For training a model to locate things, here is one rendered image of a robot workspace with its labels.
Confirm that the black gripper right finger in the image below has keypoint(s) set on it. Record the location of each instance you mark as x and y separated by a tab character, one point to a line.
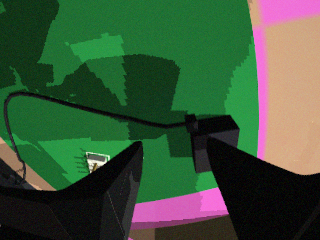
265	202

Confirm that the green circuit board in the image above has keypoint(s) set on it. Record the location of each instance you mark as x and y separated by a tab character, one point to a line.
156	60

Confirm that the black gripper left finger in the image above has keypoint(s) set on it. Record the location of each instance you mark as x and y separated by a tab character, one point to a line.
97	207

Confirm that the black cable with plug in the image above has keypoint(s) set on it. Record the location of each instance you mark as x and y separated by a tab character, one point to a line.
222	127

